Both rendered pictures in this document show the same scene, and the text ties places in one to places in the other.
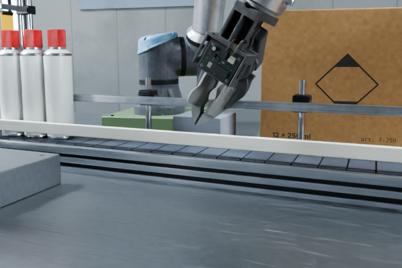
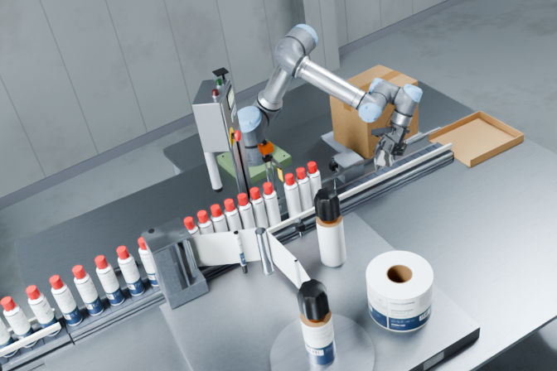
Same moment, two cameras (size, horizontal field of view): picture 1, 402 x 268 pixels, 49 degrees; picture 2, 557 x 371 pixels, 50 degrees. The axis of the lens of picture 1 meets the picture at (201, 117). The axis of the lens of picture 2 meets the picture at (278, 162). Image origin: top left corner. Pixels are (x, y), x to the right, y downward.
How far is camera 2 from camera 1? 2.16 m
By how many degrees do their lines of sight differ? 49
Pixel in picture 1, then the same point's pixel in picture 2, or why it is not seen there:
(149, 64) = (256, 136)
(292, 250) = (452, 195)
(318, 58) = (385, 115)
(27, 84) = (307, 194)
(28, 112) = (308, 204)
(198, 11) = (278, 93)
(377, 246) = (460, 181)
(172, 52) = (263, 122)
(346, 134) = not seen: hidden behind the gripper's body
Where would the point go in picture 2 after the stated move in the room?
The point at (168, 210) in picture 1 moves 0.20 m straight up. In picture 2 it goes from (406, 204) to (405, 164)
